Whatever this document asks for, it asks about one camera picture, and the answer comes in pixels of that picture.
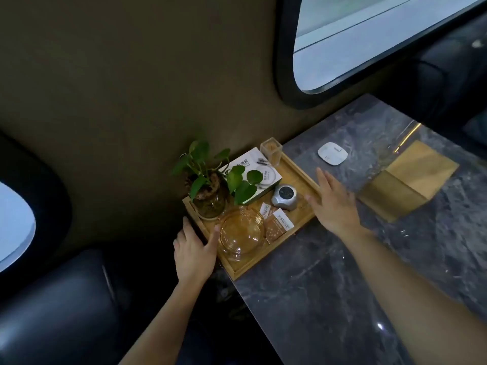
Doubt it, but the person's left hand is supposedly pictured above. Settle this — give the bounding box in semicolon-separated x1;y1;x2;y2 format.
173;216;222;287

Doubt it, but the person's right hand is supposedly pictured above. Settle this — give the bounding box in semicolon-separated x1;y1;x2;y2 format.
304;167;372;242

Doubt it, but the wooden tray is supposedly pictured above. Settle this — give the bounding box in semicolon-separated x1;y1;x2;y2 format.
182;150;322;282

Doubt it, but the wooden tissue box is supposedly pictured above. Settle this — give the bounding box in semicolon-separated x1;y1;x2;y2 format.
357;139;460;224

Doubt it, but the person's right forearm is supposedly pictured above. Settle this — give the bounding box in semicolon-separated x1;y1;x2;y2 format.
340;228;487;365

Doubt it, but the person's left forearm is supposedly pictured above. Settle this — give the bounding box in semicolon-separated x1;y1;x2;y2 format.
118;275;212;365

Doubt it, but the clear glass ashtray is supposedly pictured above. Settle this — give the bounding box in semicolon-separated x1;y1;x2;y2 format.
218;205;266;262

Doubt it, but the white square device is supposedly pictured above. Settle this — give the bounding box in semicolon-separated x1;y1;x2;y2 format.
318;141;349;167

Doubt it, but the brown and white packet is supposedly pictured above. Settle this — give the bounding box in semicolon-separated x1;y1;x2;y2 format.
263;208;296;246

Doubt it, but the green plant in glass vase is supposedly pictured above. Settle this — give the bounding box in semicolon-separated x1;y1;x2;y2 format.
171;139;264;221

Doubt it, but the clear toothpick holder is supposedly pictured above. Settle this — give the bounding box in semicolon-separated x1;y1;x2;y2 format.
260;137;284;167

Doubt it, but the grey marble table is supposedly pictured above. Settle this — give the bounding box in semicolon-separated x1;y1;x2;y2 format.
213;93;487;365

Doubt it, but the white printed box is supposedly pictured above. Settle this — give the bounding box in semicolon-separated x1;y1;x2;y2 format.
219;147;283;205

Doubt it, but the large dark-framed window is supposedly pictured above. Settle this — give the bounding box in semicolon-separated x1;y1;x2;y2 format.
274;0;487;111

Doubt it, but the dark tufted sofa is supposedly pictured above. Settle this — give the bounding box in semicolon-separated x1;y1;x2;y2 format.
376;11;487;156

